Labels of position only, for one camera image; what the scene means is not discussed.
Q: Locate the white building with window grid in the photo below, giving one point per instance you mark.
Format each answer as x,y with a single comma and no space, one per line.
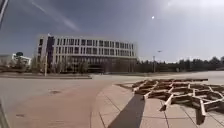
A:
90,50

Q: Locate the street lamp pole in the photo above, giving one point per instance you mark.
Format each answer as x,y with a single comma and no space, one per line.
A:
154,65

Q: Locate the row of small trees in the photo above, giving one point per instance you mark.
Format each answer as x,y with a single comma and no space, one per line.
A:
66,67

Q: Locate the pale pole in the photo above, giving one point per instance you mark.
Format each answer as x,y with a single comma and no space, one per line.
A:
45,66

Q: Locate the low kerb strip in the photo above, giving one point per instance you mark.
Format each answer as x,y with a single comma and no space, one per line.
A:
43,76

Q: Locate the low white building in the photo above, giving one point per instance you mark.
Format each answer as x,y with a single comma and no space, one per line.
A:
21,60

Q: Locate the wooden lattice frame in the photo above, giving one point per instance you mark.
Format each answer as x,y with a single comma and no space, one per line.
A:
180,91

